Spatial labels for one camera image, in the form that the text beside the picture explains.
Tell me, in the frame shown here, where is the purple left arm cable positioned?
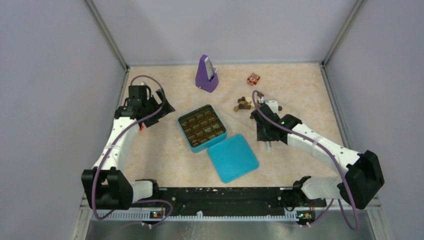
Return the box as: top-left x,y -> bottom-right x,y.
91,74 -> 175,229

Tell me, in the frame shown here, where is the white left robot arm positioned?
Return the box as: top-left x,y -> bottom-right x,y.
81,85 -> 175,210

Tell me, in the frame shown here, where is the teal chocolate box with tray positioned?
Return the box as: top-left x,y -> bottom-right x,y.
177,104 -> 227,153

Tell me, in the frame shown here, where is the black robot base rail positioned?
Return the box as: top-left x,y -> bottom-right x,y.
133,187 -> 327,222

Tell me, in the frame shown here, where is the red small candy box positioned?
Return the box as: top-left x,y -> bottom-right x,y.
246,73 -> 261,86

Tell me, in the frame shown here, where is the purple phone stand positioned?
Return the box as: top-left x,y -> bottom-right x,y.
195,54 -> 220,93

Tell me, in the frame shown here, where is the teal box lid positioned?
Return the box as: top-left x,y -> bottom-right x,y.
207,134 -> 260,184

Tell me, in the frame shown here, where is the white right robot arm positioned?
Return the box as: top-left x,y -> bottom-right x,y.
250,100 -> 385,210

